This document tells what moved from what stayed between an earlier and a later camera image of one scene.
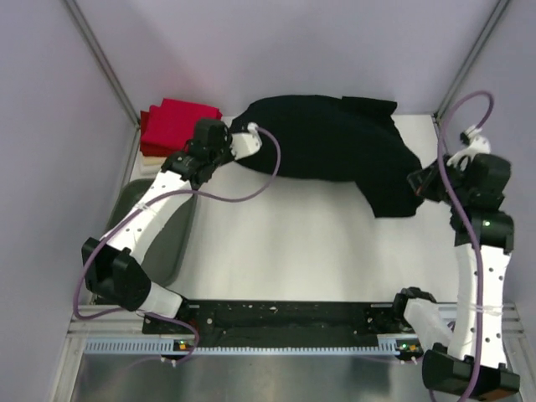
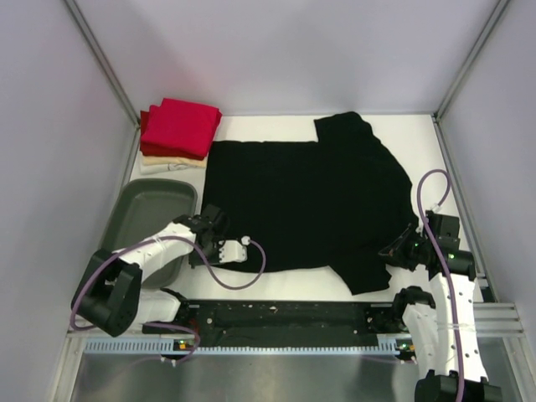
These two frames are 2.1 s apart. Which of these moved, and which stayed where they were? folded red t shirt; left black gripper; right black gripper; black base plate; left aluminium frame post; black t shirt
Moved: left black gripper; right black gripper; black t shirt
Stayed: black base plate; folded red t shirt; left aluminium frame post
